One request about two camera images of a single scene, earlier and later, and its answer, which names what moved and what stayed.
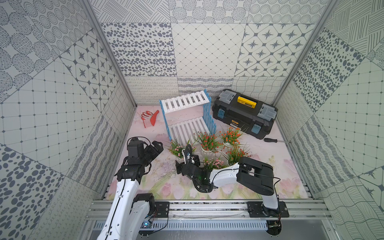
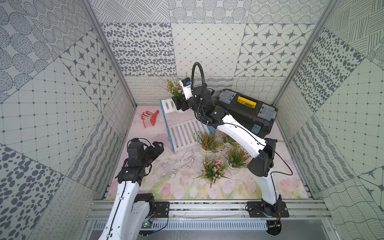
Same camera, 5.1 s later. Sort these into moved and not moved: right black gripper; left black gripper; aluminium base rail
Moved: right black gripper
Not moved: left black gripper; aluminium base rail
